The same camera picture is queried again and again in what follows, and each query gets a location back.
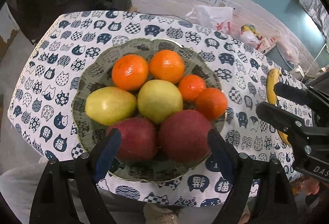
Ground person's grey trousers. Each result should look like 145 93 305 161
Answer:
0 160 144 224

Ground person's right hand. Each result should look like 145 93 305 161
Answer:
293 176 326 206

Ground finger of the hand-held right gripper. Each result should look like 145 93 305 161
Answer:
256 102 313 145
273 81 319 111

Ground small orange tangerine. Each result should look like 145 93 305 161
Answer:
178 74 206 102
195 88 228 120

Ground grey printed sheet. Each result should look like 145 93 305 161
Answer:
285 0 329 37

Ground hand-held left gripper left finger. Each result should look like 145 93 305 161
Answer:
29 128 122 224

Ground white plastic bag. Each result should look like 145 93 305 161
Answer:
185 5 234 34

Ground yellow-green pear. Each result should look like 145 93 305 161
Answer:
85 87 137 126
137 80 183 124

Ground pink plastic bag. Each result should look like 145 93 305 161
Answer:
276 34 301 70

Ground green glass plate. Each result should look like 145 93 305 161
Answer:
72 38 228 183

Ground yellow banana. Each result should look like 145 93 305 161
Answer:
266 68 292 146

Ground clear bag of colourful snacks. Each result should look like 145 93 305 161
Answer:
240 24 261 46

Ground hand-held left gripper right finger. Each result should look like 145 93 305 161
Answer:
207 128 299 224

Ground dark grey bundle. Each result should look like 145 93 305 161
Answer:
98 0 134 11

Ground cat print tablecloth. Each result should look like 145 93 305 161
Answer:
8 9 313 208

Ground red apple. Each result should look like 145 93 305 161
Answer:
106 117 158 163
158 110 214 163

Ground red white paper box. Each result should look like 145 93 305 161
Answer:
256 35 279 53

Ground large orange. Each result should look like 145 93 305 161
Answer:
112 54 149 91
149 50 185 84

